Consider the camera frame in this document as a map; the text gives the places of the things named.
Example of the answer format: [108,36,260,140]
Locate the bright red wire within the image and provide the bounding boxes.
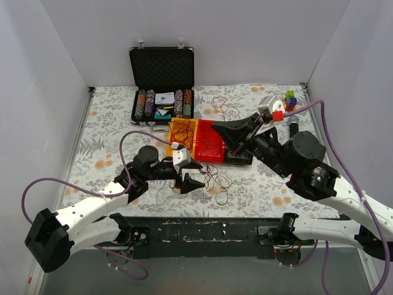
[211,95,243,124]

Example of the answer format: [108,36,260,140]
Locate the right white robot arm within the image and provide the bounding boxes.
[211,114,392,260]

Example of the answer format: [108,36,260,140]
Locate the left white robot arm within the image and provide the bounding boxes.
[25,146,204,273]

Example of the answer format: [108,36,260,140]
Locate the black plastic bin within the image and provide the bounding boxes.
[224,146,253,165]

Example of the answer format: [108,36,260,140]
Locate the red plastic bin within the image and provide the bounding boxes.
[194,119,225,163]

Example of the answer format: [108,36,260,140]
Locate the yellow plastic bin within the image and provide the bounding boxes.
[168,118,198,158]

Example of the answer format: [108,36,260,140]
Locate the black microphone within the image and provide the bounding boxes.
[287,116,300,137]

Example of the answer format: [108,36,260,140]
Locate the colourful toy block figure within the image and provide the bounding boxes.
[284,90,297,112]

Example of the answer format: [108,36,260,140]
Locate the floral table mat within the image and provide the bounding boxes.
[60,85,338,218]

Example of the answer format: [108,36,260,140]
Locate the playing card deck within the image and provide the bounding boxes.
[155,92,175,105]

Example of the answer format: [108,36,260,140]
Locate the black poker chip case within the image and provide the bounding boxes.
[129,46,195,125]

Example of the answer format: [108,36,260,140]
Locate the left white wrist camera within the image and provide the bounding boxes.
[171,142,192,173]

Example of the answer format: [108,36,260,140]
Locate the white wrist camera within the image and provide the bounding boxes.
[171,142,192,173]
[256,95,285,135]

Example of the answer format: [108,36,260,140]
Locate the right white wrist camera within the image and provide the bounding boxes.
[256,95,285,135]

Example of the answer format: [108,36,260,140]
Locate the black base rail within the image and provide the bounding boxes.
[95,216,317,261]

